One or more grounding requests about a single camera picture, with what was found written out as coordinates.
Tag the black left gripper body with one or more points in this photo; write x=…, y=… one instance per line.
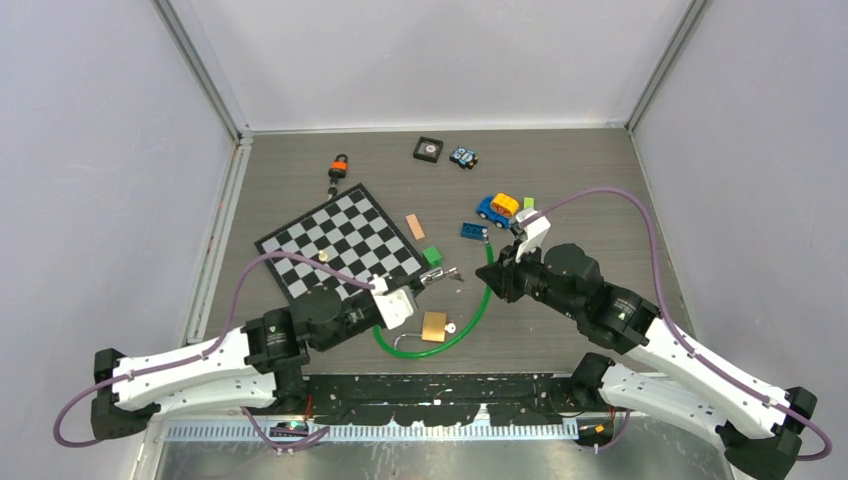
x=357, y=319

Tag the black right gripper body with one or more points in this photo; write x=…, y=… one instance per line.
x=528, y=277

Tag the green cable lock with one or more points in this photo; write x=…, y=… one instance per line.
x=451, y=340

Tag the brass padlock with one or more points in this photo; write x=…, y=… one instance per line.
x=435, y=329

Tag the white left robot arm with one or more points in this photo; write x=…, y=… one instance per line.
x=258, y=365

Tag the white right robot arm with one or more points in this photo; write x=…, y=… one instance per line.
x=756, y=426

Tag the black white chessboard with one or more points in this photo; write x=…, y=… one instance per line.
x=359, y=237

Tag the blue yellow toy car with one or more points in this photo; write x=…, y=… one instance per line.
x=499, y=209

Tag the blue toy brick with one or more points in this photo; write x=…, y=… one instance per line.
x=473, y=231

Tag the green toy brick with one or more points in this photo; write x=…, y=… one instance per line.
x=433, y=256

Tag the small wooden block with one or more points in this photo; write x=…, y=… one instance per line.
x=415, y=226

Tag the orange black padlock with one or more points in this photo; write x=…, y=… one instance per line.
x=338, y=169

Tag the blue owl toy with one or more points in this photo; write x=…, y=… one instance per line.
x=464, y=158

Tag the black square box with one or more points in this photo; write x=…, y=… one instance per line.
x=428, y=149

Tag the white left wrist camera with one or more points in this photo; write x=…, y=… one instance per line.
x=395, y=303

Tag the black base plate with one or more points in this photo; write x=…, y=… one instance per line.
x=438, y=400

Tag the aluminium frame rail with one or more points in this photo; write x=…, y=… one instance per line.
x=215, y=244

